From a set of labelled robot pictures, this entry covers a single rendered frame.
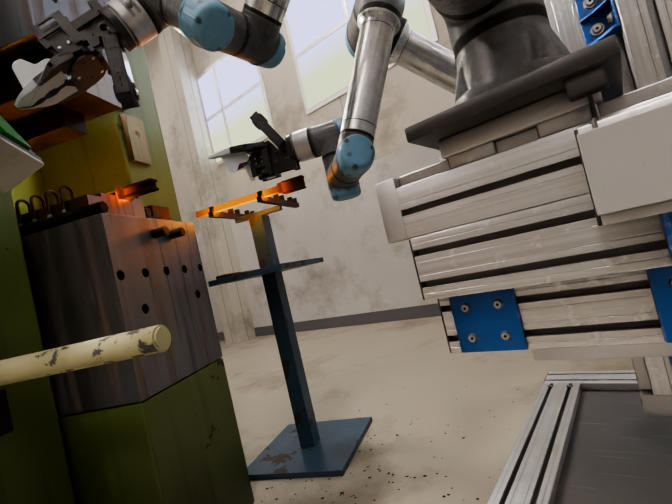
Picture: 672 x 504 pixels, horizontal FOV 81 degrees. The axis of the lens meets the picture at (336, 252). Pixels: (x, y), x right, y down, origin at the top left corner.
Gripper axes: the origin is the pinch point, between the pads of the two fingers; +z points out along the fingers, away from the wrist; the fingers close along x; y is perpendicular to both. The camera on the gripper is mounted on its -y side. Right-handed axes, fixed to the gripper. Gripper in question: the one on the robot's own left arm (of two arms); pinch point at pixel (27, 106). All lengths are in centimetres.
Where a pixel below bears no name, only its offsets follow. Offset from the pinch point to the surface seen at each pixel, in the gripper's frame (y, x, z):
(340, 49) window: 69, -296, -232
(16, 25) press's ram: 38, -33, -8
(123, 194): -3.8, -44.6, 1.6
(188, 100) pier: 190, -458, -114
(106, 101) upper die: 20, -48, -12
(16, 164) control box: -5.4, -1.6, 7.6
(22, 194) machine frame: 29, -79, 27
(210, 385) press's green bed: -59, -55, 22
